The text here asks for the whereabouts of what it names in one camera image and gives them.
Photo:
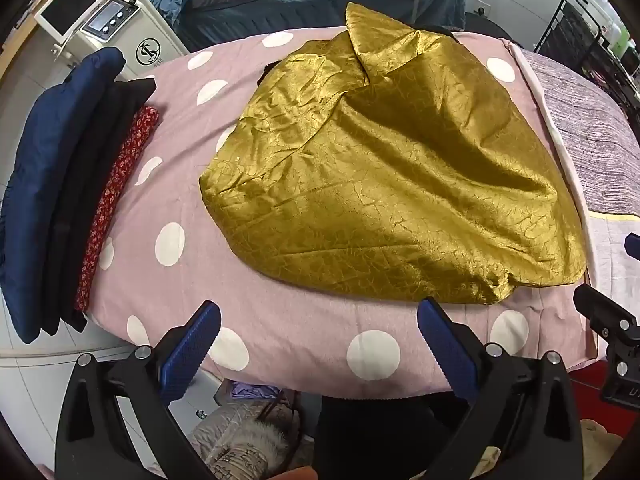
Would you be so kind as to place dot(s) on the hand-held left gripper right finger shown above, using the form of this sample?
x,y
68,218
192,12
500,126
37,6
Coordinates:
x,y
445,342

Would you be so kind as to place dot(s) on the cream cloth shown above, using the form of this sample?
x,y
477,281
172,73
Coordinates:
x,y
600,447

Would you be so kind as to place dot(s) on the beige fur-trimmed coat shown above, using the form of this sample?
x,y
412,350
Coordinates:
x,y
250,440

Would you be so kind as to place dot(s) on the navy folded garment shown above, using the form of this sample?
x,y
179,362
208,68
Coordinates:
x,y
50,170

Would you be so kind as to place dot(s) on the pink polka dot bed sheet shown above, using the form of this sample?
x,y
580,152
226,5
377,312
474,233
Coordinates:
x,y
280,325

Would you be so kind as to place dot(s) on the white monitor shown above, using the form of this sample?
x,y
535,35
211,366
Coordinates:
x,y
75,2

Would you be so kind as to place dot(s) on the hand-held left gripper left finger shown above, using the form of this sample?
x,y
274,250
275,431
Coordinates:
x,y
192,342

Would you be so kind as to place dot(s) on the white machine cabinet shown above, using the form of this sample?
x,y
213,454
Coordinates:
x,y
145,35

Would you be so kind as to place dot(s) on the gold jacket with black fur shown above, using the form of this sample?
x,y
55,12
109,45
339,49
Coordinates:
x,y
390,175

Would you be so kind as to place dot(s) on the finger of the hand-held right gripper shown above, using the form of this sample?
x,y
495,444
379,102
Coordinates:
x,y
634,245
612,317

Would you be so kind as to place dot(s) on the black folded garment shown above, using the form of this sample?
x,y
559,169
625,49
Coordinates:
x,y
92,185

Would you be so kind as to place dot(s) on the purple grey striped blanket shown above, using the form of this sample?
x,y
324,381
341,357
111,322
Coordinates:
x,y
590,125

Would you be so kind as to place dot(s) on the red patterned folded garment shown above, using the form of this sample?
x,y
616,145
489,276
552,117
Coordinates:
x,y
112,195

